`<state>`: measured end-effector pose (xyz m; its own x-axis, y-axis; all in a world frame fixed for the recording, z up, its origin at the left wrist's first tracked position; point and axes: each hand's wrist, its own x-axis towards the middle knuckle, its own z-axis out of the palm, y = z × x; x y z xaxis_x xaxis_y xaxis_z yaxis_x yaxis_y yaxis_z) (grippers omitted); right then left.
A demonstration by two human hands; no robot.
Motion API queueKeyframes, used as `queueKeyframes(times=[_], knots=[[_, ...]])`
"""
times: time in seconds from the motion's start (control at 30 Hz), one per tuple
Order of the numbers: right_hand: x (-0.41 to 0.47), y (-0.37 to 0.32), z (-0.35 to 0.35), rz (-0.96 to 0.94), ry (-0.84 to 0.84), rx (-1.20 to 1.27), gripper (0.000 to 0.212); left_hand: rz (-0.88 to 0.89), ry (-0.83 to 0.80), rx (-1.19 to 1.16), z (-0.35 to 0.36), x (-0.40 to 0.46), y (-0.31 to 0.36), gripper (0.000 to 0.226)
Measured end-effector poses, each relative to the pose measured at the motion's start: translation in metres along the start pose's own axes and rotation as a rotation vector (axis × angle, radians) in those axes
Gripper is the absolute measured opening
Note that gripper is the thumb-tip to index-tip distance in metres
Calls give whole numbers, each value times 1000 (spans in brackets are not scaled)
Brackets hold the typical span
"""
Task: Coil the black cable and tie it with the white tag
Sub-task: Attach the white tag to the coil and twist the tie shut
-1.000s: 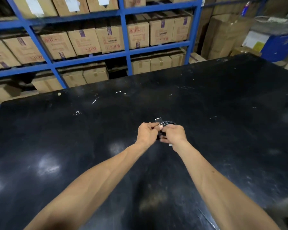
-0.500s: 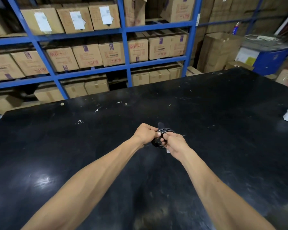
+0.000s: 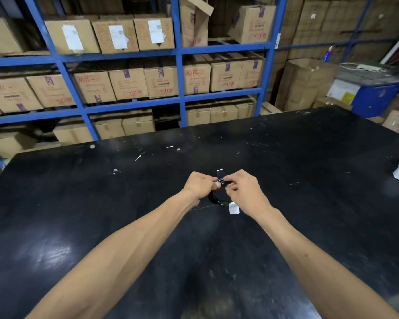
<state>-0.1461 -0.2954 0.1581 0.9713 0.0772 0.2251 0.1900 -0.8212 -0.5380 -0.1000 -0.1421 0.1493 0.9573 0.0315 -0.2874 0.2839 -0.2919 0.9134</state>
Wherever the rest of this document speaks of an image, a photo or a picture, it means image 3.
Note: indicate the person's left hand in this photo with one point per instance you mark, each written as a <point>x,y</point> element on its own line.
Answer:
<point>199,186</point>

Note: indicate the person's right hand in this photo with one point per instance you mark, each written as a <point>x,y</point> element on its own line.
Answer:
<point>249,194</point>

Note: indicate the small white paper tag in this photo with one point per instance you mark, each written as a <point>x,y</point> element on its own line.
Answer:
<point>234,208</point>

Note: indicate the person's right forearm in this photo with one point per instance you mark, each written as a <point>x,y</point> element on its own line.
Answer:
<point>312,265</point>

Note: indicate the person's left forearm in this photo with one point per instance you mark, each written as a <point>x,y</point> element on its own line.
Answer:
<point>113,259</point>

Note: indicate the thin white sliver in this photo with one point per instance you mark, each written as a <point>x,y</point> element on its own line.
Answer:
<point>139,157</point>

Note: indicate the cluster of white crumbs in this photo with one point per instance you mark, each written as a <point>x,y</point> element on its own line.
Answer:
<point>114,171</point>

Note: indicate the small flat cardboard box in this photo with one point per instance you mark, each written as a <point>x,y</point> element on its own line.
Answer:
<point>269,108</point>

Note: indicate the blue metal shelf rack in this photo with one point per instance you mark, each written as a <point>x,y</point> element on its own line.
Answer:
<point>306,45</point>
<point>133,104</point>

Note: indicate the low brown cardboard box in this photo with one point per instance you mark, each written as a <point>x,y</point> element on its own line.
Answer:
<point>330,103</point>

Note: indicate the large open cardboard carton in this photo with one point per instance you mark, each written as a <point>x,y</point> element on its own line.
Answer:
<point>306,84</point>

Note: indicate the rows of brown cardboard boxes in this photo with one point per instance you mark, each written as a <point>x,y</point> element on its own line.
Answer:
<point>128,83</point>

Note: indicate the white board with yellow label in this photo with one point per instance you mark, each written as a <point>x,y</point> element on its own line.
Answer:
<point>337,89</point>

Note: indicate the cardboard box with white label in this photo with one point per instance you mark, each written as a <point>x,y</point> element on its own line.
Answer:
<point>116,38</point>
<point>71,38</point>
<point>154,33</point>

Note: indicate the open flap cardboard carton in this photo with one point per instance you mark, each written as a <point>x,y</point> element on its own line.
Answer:
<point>193,26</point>

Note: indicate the blue spray can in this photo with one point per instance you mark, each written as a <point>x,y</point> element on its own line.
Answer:
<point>328,54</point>

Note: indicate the white pipe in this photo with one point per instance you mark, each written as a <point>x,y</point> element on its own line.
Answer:
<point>397,44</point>

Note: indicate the wall of stacked cartons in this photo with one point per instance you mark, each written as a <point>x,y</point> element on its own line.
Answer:
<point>326,19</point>

